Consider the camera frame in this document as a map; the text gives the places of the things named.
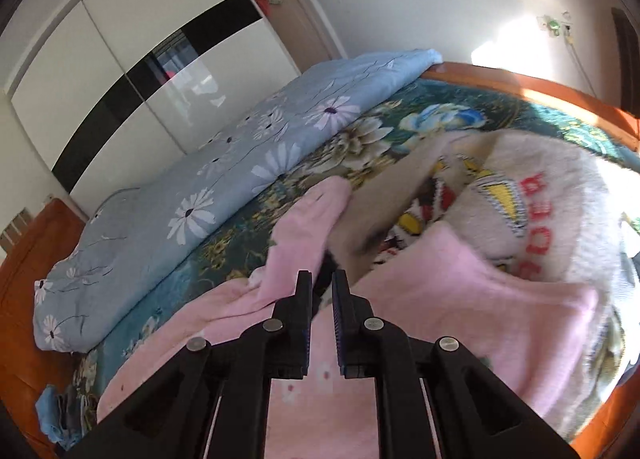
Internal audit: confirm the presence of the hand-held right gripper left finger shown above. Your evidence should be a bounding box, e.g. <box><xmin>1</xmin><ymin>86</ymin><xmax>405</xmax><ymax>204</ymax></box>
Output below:
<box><xmin>64</xmin><ymin>270</ymin><xmax>314</xmax><ymax>459</ymax></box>

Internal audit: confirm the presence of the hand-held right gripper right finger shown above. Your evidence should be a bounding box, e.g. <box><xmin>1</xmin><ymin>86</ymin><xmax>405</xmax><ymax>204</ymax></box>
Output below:
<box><xmin>332</xmin><ymin>269</ymin><xmax>581</xmax><ymax>459</ymax></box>

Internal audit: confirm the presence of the pink fleece garment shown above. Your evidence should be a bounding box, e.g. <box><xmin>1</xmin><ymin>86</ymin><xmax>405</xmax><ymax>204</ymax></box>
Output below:
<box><xmin>96</xmin><ymin>130</ymin><xmax>632</xmax><ymax>459</ymax></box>

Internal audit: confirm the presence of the blue daisy print quilt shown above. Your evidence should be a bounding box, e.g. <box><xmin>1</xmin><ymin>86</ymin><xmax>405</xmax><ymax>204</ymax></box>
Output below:
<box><xmin>33</xmin><ymin>49</ymin><xmax>443</xmax><ymax>353</ymax></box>

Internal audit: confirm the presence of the green floral bed sheet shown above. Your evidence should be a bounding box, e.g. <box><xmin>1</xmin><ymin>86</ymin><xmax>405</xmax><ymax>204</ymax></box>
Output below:
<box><xmin>73</xmin><ymin>79</ymin><xmax>640</xmax><ymax>400</ymax></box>

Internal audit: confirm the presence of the small blue cloth pile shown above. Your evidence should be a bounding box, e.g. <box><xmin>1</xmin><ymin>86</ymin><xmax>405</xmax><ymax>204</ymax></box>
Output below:
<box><xmin>35</xmin><ymin>384</ymin><xmax>99</xmax><ymax>445</ymax></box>

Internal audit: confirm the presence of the wooden door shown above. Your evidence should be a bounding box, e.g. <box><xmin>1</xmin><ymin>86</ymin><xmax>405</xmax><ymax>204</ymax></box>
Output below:
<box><xmin>239</xmin><ymin>0</ymin><xmax>347</xmax><ymax>75</ymax></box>

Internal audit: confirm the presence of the white sliding door wardrobe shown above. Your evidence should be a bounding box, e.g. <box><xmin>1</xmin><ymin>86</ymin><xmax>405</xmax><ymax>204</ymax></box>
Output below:
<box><xmin>0</xmin><ymin>0</ymin><xmax>303</xmax><ymax>218</ymax></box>

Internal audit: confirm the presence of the wooden bed frame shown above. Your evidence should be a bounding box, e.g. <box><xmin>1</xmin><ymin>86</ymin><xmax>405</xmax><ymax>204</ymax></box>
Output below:
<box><xmin>0</xmin><ymin>61</ymin><xmax>640</xmax><ymax>459</ymax></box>

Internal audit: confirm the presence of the white charger cable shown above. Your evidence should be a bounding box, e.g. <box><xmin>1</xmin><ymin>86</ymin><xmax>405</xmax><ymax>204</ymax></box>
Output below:
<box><xmin>567</xmin><ymin>37</ymin><xmax>601</xmax><ymax>98</ymax></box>

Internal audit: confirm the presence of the wall socket with plug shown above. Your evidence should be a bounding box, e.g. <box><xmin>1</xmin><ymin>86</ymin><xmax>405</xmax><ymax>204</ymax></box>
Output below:
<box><xmin>537</xmin><ymin>13</ymin><xmax>574</xmax><ymax>40</ymax></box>

